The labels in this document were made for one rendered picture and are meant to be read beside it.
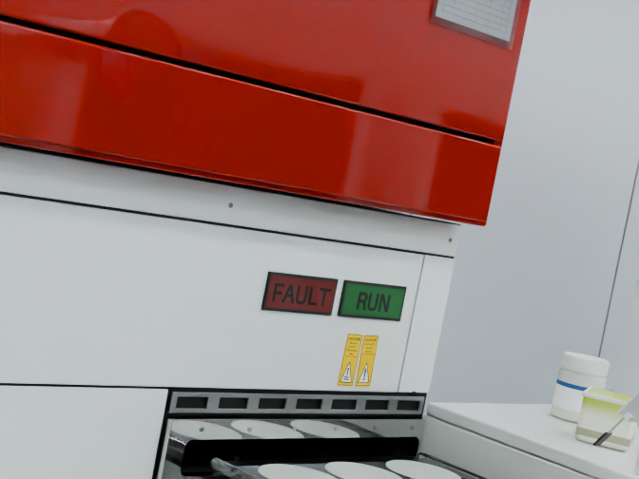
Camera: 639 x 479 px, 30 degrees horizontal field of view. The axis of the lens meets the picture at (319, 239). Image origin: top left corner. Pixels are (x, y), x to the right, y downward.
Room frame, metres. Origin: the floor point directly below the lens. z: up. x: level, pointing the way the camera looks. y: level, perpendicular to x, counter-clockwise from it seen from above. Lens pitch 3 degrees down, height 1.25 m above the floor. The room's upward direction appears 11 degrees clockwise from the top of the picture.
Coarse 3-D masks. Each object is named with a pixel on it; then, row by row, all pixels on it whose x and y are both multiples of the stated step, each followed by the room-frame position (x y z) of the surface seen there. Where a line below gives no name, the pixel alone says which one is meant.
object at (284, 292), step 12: (276, 276) 1.45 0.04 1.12; (276, 288) 1.46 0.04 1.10; (288, 288) 1.47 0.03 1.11; (300, 288) 1.48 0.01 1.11; (312, 288) 1.50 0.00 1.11; (324, 288) 1.51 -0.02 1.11; (276, 300) 1.46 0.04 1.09; (288, 300) 1.47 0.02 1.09; (300, 300) 1.49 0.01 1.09; (312, 300) 1.50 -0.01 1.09; (324, 300) 1.51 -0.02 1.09
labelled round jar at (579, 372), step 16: (576, 368) 1.74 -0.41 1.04; (592, 368) 1.73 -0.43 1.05; (608, 368) 1.75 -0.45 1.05; (560, 384) 1.75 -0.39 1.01; (576, 384) 1.73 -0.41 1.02; (592, 384) 1.73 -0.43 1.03; (560, 400) 1.75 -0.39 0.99; (576, 400) 1.73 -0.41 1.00; (560, 416) 1.74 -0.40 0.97; (576, 416) 1.73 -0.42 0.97
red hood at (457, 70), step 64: (0, 0) 1.12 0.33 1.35; (64, 0) 1.16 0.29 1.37; (128, 0) 1.21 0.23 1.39; (192, 0) 1.26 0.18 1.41; (256, 0) 1.32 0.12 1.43; (320, 0) 1.38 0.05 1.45; (384, 0) 1.45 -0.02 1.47; (448, 0) 1.52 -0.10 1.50; (512, 0) 1.60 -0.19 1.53; (0, 64) 1.13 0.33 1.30; (64, 64) 1.17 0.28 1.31; (128, 64) 1.22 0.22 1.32; (192, 64) 1.29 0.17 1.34; (256, 64) 1.33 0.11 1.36; (320, 64) 1.40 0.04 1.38; (384, 64) 1.46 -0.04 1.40; (448, 64) 1.54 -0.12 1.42; (512, 64) 1.63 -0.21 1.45; (0, 128) 1.13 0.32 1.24; (64, 128) 1.18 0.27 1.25; (128, 128) 1.23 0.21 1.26; (192, 128) 1.28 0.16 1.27; (256, 128) 1.34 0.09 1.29; (320, 128) 1.41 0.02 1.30; (384, 128) 1.48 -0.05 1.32; (448, 128) 1.57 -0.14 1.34; (320, 192) 1.42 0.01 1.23; (384, 192) 1.49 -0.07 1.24; (448, 192) 1.57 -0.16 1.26
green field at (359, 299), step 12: (348, 288) 1.54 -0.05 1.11; (360, 288) 1.55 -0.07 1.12; (372, 288) 1.57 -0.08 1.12; (384, 288) 1.58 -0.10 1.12; (348, 300) 1.54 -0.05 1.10; (360, 300) 1.56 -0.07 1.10; (372, 300) 1.57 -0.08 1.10; (384, 300) 1.59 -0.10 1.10; (396, 300) 1.60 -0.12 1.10; (348, 312) 1.54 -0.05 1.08; (360, 312) 1.56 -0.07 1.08; (372, 312) 1.57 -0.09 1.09; (384, 312) 1.59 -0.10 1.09; (396, 312) 1.61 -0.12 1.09
